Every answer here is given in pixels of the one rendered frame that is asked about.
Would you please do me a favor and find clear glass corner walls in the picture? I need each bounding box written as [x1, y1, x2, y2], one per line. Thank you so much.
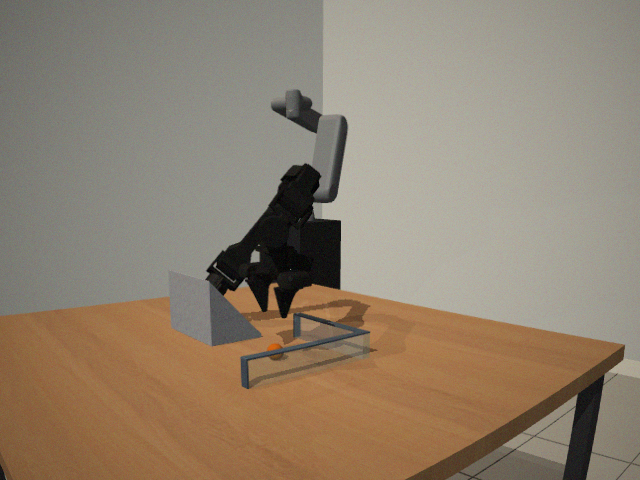
[248, 315, 370, 389]

